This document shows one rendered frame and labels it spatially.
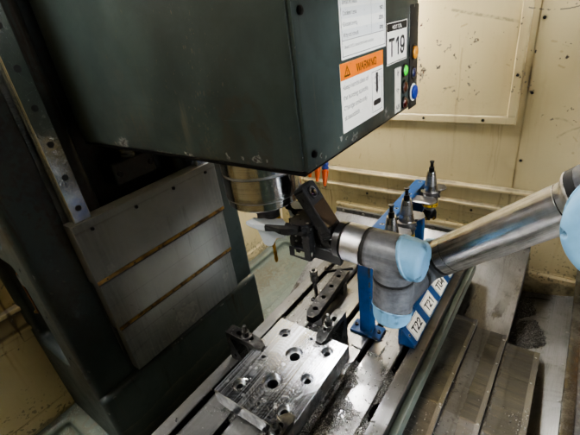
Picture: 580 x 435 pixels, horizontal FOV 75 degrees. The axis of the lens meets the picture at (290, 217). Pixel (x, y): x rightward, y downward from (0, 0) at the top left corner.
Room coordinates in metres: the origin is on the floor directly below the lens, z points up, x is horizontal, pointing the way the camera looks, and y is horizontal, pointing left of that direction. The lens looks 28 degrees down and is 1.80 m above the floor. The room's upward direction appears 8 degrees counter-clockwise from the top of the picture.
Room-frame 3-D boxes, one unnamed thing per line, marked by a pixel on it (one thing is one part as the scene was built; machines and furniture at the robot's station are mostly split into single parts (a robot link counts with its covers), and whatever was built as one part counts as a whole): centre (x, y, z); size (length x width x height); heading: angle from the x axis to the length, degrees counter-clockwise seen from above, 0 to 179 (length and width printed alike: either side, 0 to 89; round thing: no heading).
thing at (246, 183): (0.74, 0.05, 1.52); 0.16 x 0.16 x 0.12
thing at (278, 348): (0.70, 0.07, 0.97); 0.29 x 0.23 x 0.05; 140
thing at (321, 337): (0.81, -0.07, 0.97); 0.13 x 0.03 x 0.15; 140
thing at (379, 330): (0.87, -0.19, 1.05); 0.10 x 0.05 x 0.30; 50
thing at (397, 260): (0.55, -0.18, 1.40); 0.11 x 0.08 x 0.09; 50
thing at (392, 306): (0.57, -0.19, 1.30); 0.11 x 0.08 x 0.11; 132
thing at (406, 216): (0.96, -0.34, 1.26); 0.04 x 0.04 x 0.07
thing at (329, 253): (0.65, -0.05, 1.40); 0.12 x 0.08 x 0.09; 50
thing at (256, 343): (0.81, 0.18, 0.97); 0.13 x 0.03 x 0.15; 50
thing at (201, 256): (1.02, 0.39, 1.16); 0.48 x 0.05 x 0.51; 140
